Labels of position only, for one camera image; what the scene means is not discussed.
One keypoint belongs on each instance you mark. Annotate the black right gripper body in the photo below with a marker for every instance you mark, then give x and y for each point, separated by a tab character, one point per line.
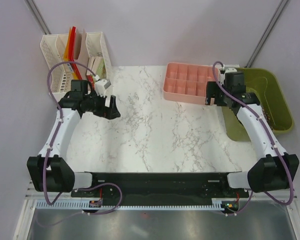
219	100

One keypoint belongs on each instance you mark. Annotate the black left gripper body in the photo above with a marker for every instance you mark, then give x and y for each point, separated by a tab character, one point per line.
96	104

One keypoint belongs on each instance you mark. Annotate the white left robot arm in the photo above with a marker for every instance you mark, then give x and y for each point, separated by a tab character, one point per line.
49	170

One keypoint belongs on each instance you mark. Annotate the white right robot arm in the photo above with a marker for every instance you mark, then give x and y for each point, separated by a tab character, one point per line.
275	169

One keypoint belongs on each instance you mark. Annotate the red book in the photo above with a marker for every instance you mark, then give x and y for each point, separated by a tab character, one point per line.
90	76

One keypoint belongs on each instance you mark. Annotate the olive green plastic bin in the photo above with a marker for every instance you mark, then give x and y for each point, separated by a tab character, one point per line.
265	85

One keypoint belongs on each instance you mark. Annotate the green book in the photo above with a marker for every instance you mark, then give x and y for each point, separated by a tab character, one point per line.
99	68

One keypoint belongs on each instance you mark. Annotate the beige cardboard folder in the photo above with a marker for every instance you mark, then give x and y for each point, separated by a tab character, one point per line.
81	54

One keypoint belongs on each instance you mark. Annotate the brown floral tie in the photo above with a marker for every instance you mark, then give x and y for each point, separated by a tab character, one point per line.
267	118

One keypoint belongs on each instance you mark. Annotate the pink divided organizer tray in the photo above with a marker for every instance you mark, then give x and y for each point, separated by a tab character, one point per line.
187	83

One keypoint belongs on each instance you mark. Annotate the white plastic file rack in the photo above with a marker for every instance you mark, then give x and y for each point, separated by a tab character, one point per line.
53	47

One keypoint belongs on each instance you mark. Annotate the orange folder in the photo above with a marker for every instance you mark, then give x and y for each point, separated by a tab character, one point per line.
69	55

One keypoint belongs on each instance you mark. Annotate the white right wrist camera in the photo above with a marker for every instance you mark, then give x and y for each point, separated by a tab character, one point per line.
224	69

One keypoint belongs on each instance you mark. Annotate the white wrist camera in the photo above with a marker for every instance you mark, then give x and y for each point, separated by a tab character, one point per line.
224	69
102	86

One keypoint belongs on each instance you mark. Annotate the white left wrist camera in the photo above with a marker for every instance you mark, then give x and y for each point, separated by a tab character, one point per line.
102	86

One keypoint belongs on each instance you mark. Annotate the right aluminium corner post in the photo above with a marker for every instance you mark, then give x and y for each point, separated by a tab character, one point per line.
283	4

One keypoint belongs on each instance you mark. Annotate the aluminium corner post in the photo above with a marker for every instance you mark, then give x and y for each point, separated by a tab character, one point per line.
35	11
283	4

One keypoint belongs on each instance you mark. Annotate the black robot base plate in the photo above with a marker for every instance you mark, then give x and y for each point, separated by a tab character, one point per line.
161	189

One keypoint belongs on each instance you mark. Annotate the slotted cable duct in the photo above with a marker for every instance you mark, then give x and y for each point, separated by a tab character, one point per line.
88	205

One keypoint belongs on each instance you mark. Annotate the left aluminium corner post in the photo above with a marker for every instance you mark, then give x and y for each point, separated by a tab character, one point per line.
35	11

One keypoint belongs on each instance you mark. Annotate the aluminium frame rail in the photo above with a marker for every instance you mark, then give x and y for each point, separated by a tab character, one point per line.
281	195

